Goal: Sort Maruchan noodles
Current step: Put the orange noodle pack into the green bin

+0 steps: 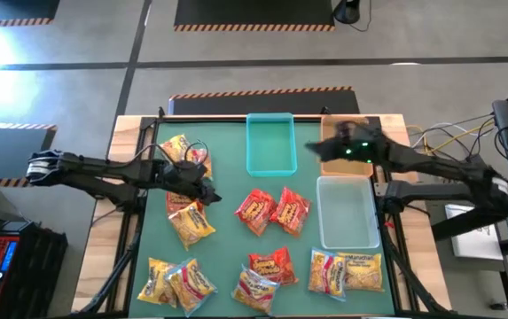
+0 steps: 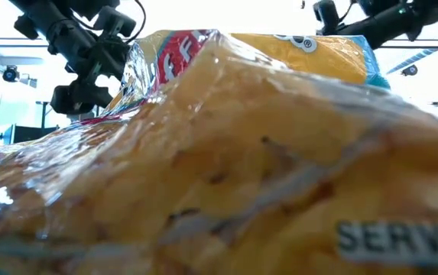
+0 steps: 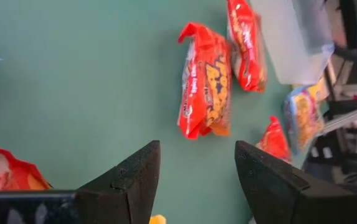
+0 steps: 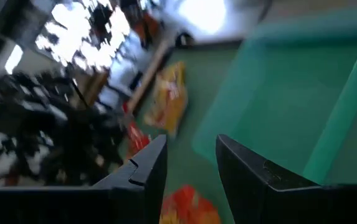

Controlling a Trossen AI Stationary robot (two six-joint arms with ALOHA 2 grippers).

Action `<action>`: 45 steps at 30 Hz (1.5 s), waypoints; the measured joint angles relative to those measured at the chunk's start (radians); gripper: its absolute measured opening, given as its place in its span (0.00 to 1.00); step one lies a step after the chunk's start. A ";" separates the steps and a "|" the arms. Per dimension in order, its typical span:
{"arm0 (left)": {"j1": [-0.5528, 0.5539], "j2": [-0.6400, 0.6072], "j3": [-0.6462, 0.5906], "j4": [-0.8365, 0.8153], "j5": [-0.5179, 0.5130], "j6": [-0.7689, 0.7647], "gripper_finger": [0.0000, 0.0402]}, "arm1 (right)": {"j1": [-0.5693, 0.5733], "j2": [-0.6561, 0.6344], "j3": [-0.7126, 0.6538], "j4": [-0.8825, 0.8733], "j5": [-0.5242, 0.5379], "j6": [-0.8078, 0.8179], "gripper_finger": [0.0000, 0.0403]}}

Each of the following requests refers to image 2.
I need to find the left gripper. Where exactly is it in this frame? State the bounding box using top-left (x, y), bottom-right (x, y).
top-left (49, 36), bottom-right (131, 115)

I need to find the large yellow snack bag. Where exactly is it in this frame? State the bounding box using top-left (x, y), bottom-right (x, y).
top-left (0, 28), bottom-right (438, 275)

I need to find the black monitor back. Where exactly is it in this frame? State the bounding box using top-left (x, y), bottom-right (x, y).
top-left (11, 125), bottom-right (60, 144)

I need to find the white framed monitor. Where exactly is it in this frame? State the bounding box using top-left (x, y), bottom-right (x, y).
top-left (2, 124), bottom-right (15, 146)

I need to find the black ceiling spotlight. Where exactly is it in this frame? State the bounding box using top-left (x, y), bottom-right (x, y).
top-left (401, 63), bottom-right (420, 77)

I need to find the grey ceiling pipe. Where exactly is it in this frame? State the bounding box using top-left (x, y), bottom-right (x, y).
top-left (386, 47), bottom-right (438, 76)

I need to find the black ceiling camera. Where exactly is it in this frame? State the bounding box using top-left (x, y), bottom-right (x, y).
top-left (2, 64), bottom-right (21, 83)

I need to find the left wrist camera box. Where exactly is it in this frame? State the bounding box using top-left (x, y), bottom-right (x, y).
top-left (95, 5), bottom-right (138, 38)

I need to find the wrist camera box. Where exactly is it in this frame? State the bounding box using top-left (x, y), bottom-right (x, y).
top-left (95, 5), bottom-right (138, 38)
top-left (312, 0), bottom-right (341, 36)

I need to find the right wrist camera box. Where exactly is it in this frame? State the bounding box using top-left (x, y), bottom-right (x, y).
top-left (312, 0), bottom-right (341, 36)

